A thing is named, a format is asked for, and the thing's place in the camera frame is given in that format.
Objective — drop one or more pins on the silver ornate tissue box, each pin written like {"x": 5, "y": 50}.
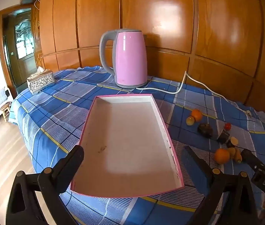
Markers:
{"x": 41, "y": 82}

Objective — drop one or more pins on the dark brown round fruit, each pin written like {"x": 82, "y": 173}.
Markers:
{"x": 205, "y": 130}

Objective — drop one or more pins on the dark cut cylinder piece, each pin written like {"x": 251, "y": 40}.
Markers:
{"x": 223, "y": 137}

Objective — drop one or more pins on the white power plug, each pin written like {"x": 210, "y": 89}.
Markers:
{"x": 248, "y": 113}

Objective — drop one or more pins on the pink electric kettle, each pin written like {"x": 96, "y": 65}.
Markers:
{"x": 130, "y": 58}

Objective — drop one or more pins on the small wooden stool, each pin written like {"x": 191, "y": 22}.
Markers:
{"x": 5, "y": 111}

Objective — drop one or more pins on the dark piece with tan face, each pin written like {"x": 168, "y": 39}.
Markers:
{"x": 232, "y": 142}

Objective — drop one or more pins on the white tissue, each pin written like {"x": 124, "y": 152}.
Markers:
{"x": 39, "y": 70}

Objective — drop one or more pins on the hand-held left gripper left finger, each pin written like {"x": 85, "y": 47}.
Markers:
{"x": 75, "y": 159}

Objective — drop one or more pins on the blue plaid tablecloth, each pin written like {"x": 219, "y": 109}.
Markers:
{"x": 52, "y": 121}

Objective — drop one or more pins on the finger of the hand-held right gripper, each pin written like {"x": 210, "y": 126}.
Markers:
{"x": 252, "y": 160}

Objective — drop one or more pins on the wooden glass door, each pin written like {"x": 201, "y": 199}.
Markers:
{"x": 25, "y": 58}

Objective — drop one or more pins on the small red tomato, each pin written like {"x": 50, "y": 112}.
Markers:
{"x": 227, "y": 126}

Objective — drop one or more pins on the orange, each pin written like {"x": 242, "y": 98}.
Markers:
{"x": 222, "y": 156}
{"x": 197, "y": 114}

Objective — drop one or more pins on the pink shallow tray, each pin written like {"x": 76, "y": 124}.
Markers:
{"x": 127, "y": 140}

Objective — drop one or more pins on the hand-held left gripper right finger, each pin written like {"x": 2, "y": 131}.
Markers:
{"x": 193, "y": 166}

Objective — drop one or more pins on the tan round fruit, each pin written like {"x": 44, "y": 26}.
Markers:
{"x": 231, "y": 150}

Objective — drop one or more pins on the small orange-tan carrot piece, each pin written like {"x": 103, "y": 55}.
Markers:
{"x": 238, "y": 157}

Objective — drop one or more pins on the small yellow-green fruit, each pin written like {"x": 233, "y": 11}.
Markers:
{"x": 190, "y": 121}

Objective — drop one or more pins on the wooden panelled wardrobe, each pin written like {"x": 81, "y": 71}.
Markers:
{"x": 170, "y": 16}

